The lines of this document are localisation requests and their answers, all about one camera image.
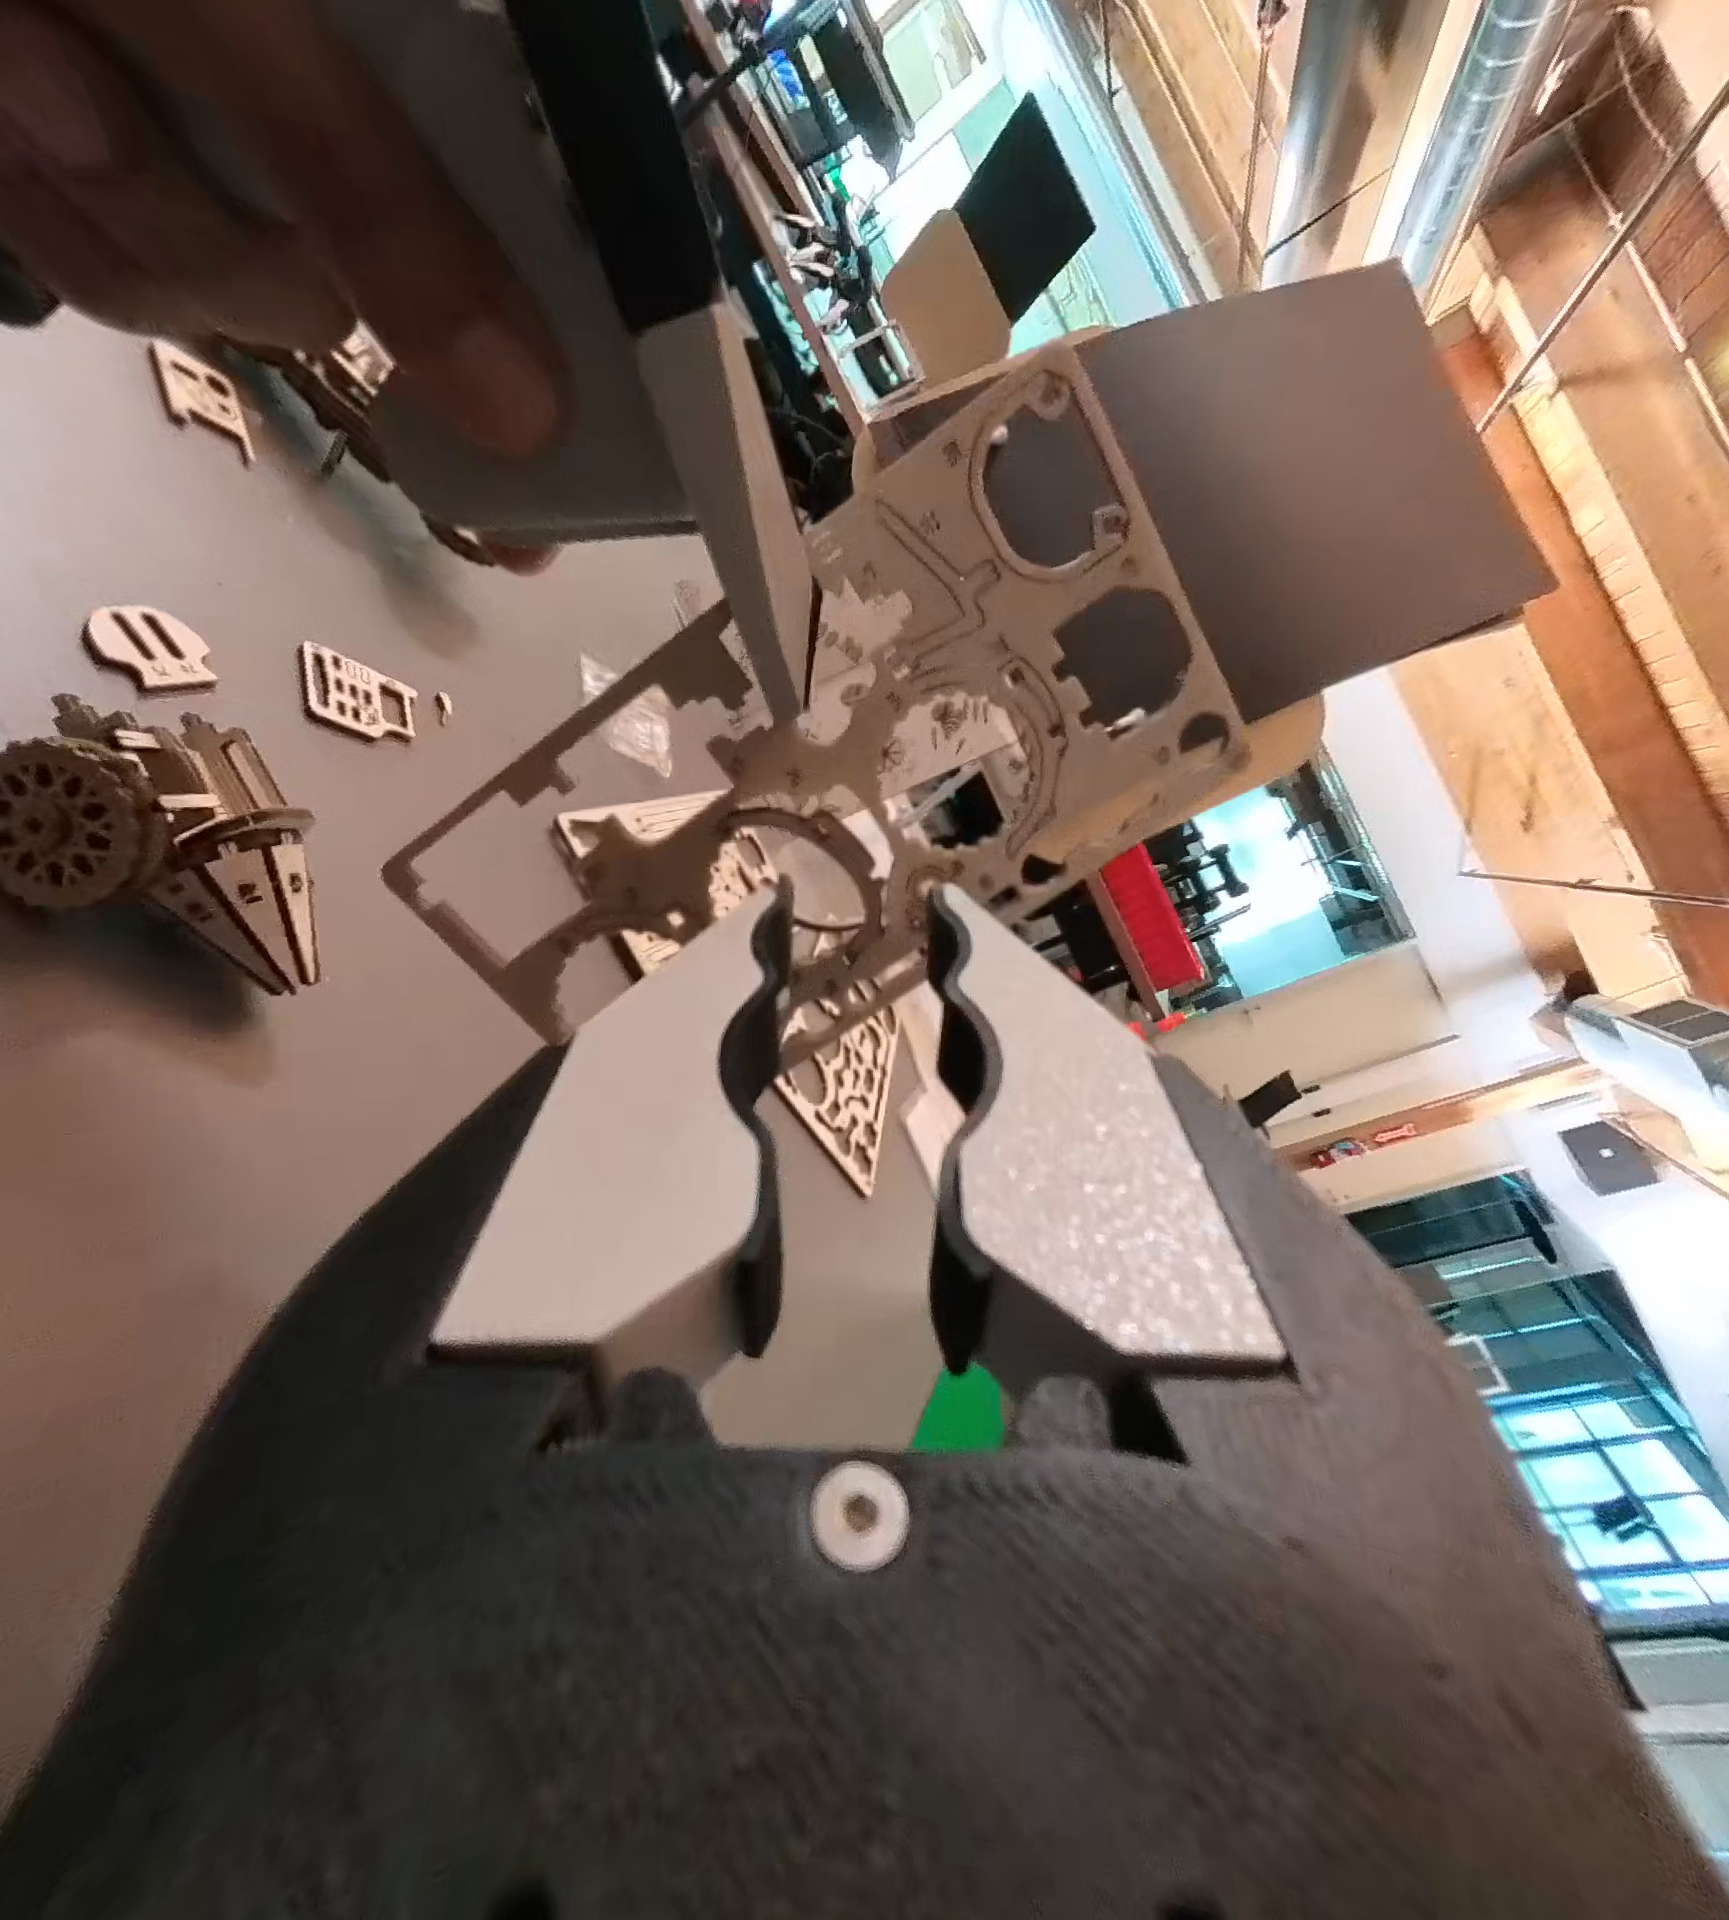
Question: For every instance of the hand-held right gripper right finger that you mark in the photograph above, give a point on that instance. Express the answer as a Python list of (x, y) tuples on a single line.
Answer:
[(1118, 1201)]

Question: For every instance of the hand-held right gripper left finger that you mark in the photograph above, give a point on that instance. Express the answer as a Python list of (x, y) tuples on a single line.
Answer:
[(608, 1185)]

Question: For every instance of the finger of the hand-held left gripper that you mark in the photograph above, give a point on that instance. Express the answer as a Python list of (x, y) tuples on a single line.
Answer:
[(737, 451)]

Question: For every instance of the gear-holed wooden puzzle sheet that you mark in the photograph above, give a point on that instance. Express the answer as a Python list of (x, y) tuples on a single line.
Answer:
[(924, 510)]

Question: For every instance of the grey desk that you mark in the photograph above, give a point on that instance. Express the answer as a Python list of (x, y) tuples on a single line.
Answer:
[(128, 1171)]

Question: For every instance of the person's left hand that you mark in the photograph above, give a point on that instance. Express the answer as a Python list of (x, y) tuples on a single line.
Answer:
[(278, 194)]

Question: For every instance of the green plastic bin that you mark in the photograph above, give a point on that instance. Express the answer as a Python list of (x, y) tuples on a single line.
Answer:
[(960, 1418)]

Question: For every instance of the red plastic bin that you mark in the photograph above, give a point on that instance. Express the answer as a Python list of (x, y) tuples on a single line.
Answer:
[(1149, 915)]

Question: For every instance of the small clear plastic bag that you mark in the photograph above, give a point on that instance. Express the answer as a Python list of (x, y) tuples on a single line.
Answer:
[(639, 734)]

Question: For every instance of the wooden motorcycle model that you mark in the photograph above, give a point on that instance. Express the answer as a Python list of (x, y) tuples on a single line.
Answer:
[(355, 368)]

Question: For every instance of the slotted wooden puzzle sheet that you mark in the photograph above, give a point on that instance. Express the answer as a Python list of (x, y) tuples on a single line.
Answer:
[(639, 833)]

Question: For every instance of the black background screen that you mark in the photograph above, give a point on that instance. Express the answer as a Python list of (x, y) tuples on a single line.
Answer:
[(1028, 194)]

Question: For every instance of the grid-cut wooden piece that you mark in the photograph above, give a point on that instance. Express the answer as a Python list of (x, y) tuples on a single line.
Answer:
[(399, 704)]

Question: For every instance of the small notched wooden piece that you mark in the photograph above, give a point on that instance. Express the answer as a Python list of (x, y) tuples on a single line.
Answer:
[(189, 383)]

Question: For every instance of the small wooden cone model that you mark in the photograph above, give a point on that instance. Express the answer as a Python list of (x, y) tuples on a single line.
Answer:
[(204, 841)]

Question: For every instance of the rounded two-slot wooden piece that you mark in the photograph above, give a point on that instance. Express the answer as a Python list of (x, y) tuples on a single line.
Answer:
[(107, 638)]

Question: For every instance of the large spiral metal duct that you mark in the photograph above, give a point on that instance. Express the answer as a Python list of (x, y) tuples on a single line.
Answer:
[(1330, 134)]

